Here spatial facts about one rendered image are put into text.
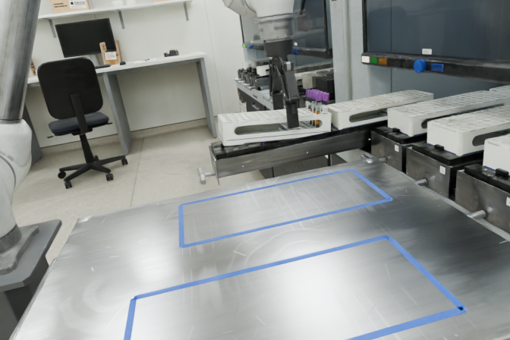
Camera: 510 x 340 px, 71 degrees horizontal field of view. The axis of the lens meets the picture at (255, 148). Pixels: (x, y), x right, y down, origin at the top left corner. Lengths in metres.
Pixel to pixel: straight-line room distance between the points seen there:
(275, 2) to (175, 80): 3.60
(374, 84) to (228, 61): 3.43
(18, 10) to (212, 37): 3.54
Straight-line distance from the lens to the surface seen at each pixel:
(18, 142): 1.08
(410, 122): 0.93
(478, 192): 0.76
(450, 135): 0.83
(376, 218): 0.58
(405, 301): 0.44
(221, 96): 4.53
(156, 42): 4.42
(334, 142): 0.99
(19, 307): 0.99
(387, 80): 1.21
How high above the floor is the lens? 1.12
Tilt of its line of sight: 19 degrees down
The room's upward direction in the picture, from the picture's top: 8 degrees counter-clockwise
